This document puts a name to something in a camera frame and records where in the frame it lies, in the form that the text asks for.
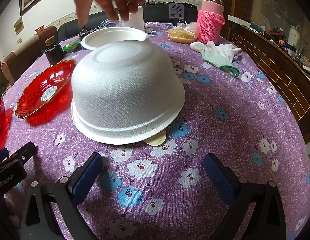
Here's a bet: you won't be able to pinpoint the black sofa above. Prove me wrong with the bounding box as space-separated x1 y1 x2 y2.
57 4 198 42

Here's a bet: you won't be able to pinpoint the green wrapper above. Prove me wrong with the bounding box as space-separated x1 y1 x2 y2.
62 41 80 54

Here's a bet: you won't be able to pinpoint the brick pattern wooden cabinet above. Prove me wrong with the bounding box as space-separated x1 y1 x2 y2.
229 15 310 143

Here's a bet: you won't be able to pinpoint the glass door wooden cabinet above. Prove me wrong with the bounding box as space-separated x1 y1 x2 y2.
221 0 310 38

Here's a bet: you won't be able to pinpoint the brown armchair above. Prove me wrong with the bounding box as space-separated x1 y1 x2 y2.
1 25 58 80

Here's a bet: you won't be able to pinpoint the beige ribbed plate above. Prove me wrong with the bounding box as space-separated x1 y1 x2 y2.
144 132 167 146

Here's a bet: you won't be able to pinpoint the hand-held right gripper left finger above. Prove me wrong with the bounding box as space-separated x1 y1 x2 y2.
20 152 103 240

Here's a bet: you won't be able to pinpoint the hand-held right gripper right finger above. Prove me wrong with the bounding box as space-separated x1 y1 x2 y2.
204 152 288 240

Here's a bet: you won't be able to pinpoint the white foam plate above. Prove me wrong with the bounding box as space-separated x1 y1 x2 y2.
81 27 150 51

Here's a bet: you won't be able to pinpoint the grey phone stand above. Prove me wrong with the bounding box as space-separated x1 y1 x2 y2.
168 2 186 22

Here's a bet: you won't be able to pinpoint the black box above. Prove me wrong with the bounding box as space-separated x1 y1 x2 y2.
45 42 64 64

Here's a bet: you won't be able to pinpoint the purple floral tablecloth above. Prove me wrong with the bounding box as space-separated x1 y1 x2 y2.
0 21 310 240

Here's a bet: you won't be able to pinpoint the small framed picture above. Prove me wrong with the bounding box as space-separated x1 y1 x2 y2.
14 16 23 35

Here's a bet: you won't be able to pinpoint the plastic bag of food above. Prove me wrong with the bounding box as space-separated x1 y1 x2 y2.
167 21 199 43

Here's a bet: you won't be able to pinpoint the white work glove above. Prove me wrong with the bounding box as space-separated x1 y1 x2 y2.
190 41 243 77

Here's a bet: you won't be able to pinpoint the pink knitted holder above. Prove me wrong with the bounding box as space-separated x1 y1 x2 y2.
197 10 225 44

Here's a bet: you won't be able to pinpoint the white plastic jug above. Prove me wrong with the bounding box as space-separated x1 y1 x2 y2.
288 25 302 49

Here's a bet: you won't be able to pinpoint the white foam bowl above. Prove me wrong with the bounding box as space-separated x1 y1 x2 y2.
70 41 186 145

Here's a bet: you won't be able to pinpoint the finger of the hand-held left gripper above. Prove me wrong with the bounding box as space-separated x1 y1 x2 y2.
10 141 36 165
0 147 9 164

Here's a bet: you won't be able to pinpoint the clear plastic cups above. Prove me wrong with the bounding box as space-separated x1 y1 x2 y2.
101 19 120 30

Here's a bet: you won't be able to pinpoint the pink sleeved bottle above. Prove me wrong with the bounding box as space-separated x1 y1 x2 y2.
201 0 224 15

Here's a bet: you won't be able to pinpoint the white plastic cup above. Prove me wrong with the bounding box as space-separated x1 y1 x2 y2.
119 5 145 30

